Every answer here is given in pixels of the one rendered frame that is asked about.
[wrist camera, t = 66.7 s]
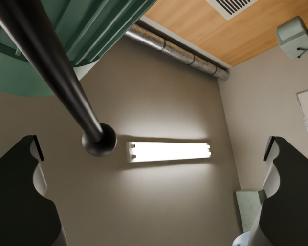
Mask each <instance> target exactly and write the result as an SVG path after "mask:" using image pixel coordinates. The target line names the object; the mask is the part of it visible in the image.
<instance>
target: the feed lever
mask: <svg viewBox="0 0 308 246"><path fill-rule="evenodd" d="M0 25H1V27H2V28H3V29H4V30H5V32H6V33H7V34H8V36H9V37H10V38H11V39H12V41H13V42H14V43H15V45H16V46H17V47H18V48H19V49H20V51H21V52H22V53H23V54H24V56H25V57H26V58H27V59H28V61H29V62H30V63H31V64H32V66H33V67H34V68H35V70H36V71H37V72H38V73H39V75H40V76H41V77H42V79H43V80H44V81H45V82H46V84H47V85H48V86H49V87H50V89H51V90H52V91H53V92H54V94H55V95H56V96H57V98H58V99H59V100H60V101H61V103H62V104H63V105H64V106H65V108H66V109H67V110H68V112H69V113H70V114H71V115H72V117H73V118H74V119H75V120H76V122H77V123H78V124H79V126H80V127H81V128H82V129H83V130H84V133H83V137H82V144H83V147H84V149H85V151H86V152H87V153H88V154H90V155H92V156H95V157H103V156H106V155H108V154H110V153H111V152H112V151H113V150H114V148H115V147H116V143H117V135H116V133H115V131H114V129H113V128H112V127H110V126H109V125H107V124H105V123H99V121H98V119H97V117H96V115H95V113H94V111H93V109H92V107H91V105H90V103H89V101H88V98H87V96H86V94H85V92H84V90H83V88H82V86H81V84H80V82H79V80H78V78H77V76H76V74H75V71H74V69H73V67H72V65H71V63H70V61H69V59H68V57H67V55H66V53H65V51H64V49H63V47H62V45H61V42H60V40H59V38H58V36H57V34H56V32H55V30H54V28H53V26H52V24H51V22H50V20H49V18H48V15H47V13H46V11H45V9H44V7H43V5H42V3H41V1H40V0H0Z"/></svg>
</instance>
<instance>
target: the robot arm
mask: <svg viewBox="0 0 308 246"><path fill-rule="evenodd" d="M42 161H44V157H43V154H42V151H41V148H40V145H39V142H38V139H37V136H36V135H27V136H25V137H23V138H22V139H21V140H20V141H19V142H17V143H16V144H15V145H14V146H13V147H12V148H11V149H10V150H9V151H8V152H6V153H5V154H4V155H3V156H2V157H1V158H0V246H69V244H68V241H67V238H66V235H65V232H64V229H63V226H62V223H61V220H60V217H59V214H58V211H57V208H56V206H55V204H54V202H53V201H52V200H49V199H47V198H45V197H44V195H45V192H46V190H47V184H46V181H45V178H44V175H43V172H42V169H41V167H40V166H41V164H42ZM263 161H266V164H267V166H268V168H269V171H268V174H267V176H266V178H265V181H264V183H263V188H264V190H265V192H266V195H267V199H265V200H264V201H263V203H262V206H261V208H260V210H259V212H258V214H257V217H256V219H255V221H254V223H253V226H252V228H251V231H249V232H246V233H244V234H242V235H240V236H239V237H237V238H236V239H235V240H234V242H233V244H232V246H308V158H306V157H305V156H304V155H303V154H302V153H301V152H299V151H298V150H297V149H296V148H295V147H294V146H292V145H291V144H290V143H289V142H288V141H287V140H285V139H284V138H283V137H279V136H269V139H268V142H267V145H266V149H265V154H264V159H263Z"/></svg>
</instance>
